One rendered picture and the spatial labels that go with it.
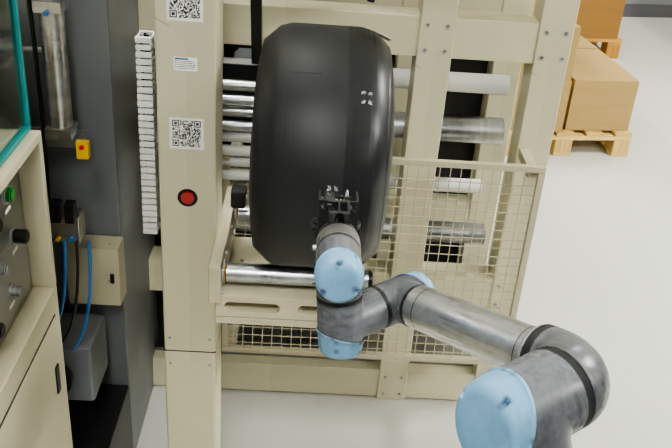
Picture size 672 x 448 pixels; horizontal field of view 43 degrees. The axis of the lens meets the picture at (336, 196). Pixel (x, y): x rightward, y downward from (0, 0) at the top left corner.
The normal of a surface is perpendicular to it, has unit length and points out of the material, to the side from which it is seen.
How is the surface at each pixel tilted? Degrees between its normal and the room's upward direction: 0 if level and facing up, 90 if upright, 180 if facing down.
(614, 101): 90
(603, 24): 90
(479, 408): 84
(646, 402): 0
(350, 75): 34
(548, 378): 19
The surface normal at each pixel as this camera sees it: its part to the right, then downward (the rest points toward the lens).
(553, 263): 0.07, -0.88
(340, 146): 0.04, 0.06
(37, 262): 0.00, 0.47
